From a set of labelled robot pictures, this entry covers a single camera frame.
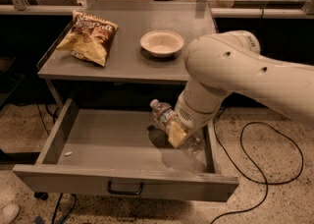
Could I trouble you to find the black drawer handle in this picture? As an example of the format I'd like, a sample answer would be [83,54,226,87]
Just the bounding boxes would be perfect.
[107,181,143,196]

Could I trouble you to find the black caster wheel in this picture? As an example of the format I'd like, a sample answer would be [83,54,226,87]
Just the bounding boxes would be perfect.
[33,192,48,200]

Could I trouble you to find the open grey top drawer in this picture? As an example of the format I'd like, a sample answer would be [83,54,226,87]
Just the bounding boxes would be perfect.
[13,99,238,201]

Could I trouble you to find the white paper bowl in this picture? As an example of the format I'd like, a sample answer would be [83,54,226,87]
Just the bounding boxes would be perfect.
[140,30,184,58]

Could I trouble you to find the white horizontal rail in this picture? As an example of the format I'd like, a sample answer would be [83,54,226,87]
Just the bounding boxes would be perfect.
[0,1,314,20]

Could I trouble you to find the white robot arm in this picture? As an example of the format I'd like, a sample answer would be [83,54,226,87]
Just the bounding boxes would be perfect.
[175,30,314,131]

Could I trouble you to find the yellow brown chip bag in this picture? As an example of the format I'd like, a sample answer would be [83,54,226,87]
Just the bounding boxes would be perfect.
[57,11,119,67]

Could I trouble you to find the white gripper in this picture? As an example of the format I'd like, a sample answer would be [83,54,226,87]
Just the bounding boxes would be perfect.
[168,91,220,148]

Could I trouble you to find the grey metal cabinet table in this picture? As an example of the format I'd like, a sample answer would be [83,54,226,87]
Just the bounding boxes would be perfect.
[38,12,217,110]

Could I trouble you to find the clear plastic water bottle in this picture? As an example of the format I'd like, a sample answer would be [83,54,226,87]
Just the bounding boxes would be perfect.
[150,99,205,158]

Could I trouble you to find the black cables under cabinet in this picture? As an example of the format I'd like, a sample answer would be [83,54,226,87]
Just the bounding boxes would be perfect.
[33,103,77,224]

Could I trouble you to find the white shoe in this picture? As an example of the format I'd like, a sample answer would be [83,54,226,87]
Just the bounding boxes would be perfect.
[0,202,20,224]

